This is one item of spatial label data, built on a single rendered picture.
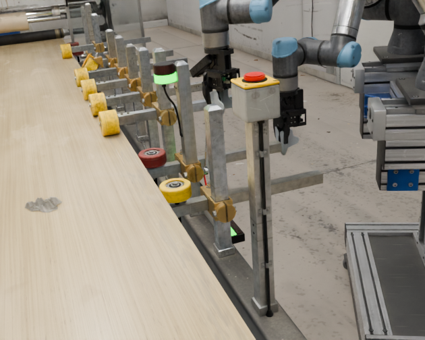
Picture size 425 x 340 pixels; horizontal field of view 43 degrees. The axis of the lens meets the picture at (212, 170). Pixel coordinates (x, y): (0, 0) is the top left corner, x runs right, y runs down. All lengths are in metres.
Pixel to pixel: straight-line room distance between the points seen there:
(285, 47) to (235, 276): 0.68
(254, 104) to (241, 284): 0.50
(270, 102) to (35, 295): 0.55
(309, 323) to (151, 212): 1.22
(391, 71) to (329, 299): 1.00
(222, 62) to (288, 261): 1.40
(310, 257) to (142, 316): 1.85
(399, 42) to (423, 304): 0.94
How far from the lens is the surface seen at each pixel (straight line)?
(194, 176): 1.55
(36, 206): 1.35
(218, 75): 1.49
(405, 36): 2.05
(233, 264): 1.39
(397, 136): 1.60
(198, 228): 1.56
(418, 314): 2.07
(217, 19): 1.49
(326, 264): 2.66
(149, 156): 1.55
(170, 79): 1.46
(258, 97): 0.98
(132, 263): 1.07
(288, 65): 1.62
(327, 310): 2.38
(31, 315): 1.00
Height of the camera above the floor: 1.47
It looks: 23 degrees down
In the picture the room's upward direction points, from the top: 5 degrees counter-clockwise
